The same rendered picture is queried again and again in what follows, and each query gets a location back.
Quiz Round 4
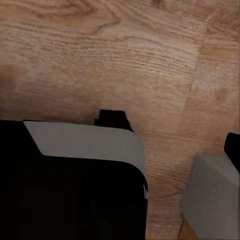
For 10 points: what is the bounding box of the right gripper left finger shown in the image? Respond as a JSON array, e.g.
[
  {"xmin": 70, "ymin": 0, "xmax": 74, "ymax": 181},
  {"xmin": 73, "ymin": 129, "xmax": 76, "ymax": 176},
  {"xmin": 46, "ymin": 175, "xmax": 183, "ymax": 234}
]
[{"xmin": 0, "ymin": 133, "xmax": 26, "ymax": 193}]

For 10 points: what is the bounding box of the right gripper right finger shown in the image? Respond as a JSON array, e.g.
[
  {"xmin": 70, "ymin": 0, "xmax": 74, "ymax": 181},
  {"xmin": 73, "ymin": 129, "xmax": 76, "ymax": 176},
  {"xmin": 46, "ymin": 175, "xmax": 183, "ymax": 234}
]
[{"xmin": 224, "ymin": 133, "xmax": 240, "ymax": 172}]

